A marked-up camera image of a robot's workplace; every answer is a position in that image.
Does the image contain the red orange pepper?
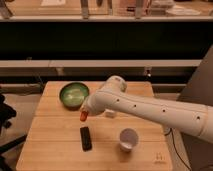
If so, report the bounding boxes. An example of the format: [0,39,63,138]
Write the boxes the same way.
[80,111,88,122]

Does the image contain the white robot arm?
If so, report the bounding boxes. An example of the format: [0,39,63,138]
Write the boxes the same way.
[83,76,213,143]

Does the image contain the green ceramic bowl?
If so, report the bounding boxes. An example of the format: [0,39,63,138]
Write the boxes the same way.
[59,82,90,109]

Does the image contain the small white bottle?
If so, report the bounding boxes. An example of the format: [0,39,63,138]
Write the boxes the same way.
[105,109,117,118]

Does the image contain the black remote control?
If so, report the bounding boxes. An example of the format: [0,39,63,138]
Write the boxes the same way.
[80,127,92,151]

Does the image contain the black office chair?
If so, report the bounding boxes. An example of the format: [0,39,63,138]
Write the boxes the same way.
[0,94,26,171]

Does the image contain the dark grey cabinet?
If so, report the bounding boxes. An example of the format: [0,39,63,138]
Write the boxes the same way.
[178,45,213,171]

